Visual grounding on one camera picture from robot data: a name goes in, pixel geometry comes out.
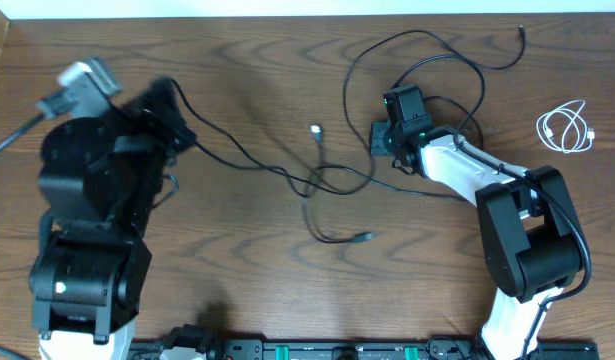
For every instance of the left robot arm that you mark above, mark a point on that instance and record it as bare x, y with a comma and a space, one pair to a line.
101, 174

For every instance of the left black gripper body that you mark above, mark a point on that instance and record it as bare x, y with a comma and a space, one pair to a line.
160, 119

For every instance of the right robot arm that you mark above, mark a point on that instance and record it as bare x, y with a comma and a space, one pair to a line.
534, 248

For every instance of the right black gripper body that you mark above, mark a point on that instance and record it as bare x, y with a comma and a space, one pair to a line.
384, 138

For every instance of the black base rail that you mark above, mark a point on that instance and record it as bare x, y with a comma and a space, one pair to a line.
192, 342

